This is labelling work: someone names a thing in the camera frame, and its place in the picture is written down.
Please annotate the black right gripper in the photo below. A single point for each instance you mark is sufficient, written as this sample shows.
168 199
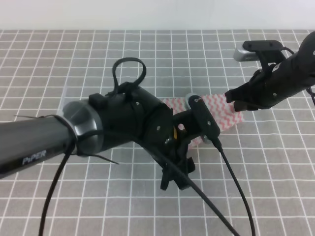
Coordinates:
252 96

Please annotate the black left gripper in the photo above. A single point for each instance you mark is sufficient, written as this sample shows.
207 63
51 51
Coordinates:
174 134

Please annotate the pink white wavy towel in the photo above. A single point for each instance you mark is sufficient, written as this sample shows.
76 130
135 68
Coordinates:
224 114

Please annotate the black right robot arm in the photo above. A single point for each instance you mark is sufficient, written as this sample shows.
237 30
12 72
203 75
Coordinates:
278 78

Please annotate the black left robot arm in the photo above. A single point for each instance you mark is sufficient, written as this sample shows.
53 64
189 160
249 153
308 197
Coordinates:
90 126

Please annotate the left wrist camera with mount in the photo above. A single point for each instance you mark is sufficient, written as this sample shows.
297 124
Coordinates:
210 131

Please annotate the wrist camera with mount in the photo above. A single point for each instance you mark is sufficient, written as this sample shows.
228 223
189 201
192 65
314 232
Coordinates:
265 51
210 131

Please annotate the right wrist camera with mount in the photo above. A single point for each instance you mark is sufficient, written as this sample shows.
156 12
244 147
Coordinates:
265 51

